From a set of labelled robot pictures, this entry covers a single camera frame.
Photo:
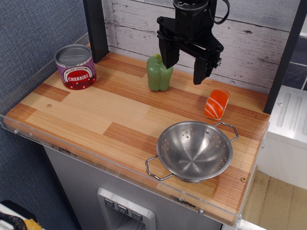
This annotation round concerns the white toy sink counter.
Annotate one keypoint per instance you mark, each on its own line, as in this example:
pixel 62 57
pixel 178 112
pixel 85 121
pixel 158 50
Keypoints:
pixel 283 154

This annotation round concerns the silver ice dispenser panel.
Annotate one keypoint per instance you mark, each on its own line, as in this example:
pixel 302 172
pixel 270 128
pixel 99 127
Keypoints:
pixel 122 214

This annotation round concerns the grey toy fridge cabinet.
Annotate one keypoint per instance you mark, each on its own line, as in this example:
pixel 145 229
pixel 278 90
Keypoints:
pixel 81 180

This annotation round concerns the purple red cherries can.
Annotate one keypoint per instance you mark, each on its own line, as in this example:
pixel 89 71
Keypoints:
pixel 76 66

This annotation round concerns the metal colander with handles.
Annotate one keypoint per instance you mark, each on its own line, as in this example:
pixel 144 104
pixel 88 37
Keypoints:
pixel 194 151

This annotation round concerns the yellow object bottom left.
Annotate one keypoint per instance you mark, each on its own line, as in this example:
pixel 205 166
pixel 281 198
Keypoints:
pixel 32 225

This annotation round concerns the black right vertical post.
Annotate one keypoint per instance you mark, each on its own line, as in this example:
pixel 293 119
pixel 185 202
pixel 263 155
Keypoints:
pixel 287 54

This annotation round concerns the green toy bell pepper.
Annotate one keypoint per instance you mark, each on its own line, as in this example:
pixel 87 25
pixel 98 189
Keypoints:
pixel 158 75

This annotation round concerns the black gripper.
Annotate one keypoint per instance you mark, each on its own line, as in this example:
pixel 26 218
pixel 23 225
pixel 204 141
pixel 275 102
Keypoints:
pixel 191 32

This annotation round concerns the orange salmon sushi toy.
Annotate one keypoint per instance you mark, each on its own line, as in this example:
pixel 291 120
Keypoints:
pixel 216 104

